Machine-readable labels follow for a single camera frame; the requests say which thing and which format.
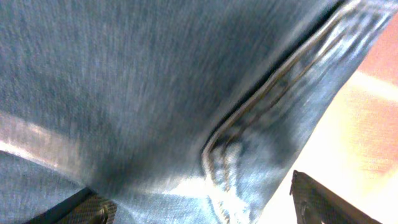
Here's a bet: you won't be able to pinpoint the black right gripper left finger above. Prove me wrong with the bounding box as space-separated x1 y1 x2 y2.
29 188 118 224

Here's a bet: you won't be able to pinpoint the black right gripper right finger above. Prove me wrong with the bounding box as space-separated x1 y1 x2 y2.
289 170 381 224

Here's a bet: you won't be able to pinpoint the blue jeans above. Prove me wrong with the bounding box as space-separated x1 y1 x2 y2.
0 0 398 224

